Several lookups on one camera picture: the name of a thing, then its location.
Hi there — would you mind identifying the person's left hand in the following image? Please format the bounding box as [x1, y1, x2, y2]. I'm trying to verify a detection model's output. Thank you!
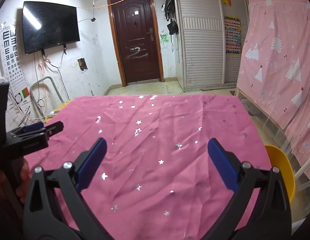
[16, 159, 31, 203]

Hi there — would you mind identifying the eye chart poster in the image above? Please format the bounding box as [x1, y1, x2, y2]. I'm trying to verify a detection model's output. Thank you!
[0, 20, 30, 103]

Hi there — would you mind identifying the pink star tablecloth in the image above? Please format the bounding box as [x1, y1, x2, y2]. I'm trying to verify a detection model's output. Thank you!
[27, 94, 271, 239]

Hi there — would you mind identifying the dark brown wooden door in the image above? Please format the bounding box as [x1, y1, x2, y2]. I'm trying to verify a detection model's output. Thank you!
[107, 0, 164, 87]

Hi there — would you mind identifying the pink tree-print bed curtain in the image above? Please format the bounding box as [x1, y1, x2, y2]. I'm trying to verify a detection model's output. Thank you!
[237, 0, 310, 179]

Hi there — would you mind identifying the black hanging bag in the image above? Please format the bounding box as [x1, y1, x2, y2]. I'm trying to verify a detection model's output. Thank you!
[164, 0, 179, 35]

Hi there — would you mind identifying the white louvered wardrobe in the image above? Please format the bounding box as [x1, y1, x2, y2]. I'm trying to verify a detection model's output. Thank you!
[175, 0, 249, 92]

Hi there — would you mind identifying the white metal rail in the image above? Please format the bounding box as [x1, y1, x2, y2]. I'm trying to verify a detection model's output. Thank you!
[294, 157, 310, 192]

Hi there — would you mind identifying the black wall television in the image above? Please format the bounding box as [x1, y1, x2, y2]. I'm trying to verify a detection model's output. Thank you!
[22, 1, 80, 54]

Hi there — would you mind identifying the wooden bed frame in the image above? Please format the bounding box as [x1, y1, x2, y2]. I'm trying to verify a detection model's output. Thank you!
[235, 87, 287, 140]

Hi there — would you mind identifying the colourful wall poster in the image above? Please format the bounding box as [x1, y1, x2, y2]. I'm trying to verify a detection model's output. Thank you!
[224, 16, 242, 55]

